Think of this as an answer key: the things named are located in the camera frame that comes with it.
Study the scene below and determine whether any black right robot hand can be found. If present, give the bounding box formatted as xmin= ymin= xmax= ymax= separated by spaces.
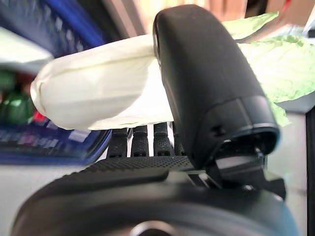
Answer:
xmin=11 ymin=4 xmax=301 ymax=236

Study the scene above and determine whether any napa cabbage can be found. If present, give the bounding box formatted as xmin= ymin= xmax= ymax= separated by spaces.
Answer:
xmin=0 ymin=27 xmax=55 ymax=72
xmin=29 ymin=12 xmax=315 ymax=131

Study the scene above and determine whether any blue plastic shopping basket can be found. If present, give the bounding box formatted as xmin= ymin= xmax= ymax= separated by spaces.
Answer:
xmin=0 ymin=0 xmax=111 ymax=165

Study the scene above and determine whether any red bell pepper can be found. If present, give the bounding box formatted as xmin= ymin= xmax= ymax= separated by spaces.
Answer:
xmin=31 ymin=110 xmax=49 ymax=123

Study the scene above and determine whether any green bell pepper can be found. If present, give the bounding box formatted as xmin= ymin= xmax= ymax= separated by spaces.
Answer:
xmin=0 ymin=92 xmax=34 ymax=125

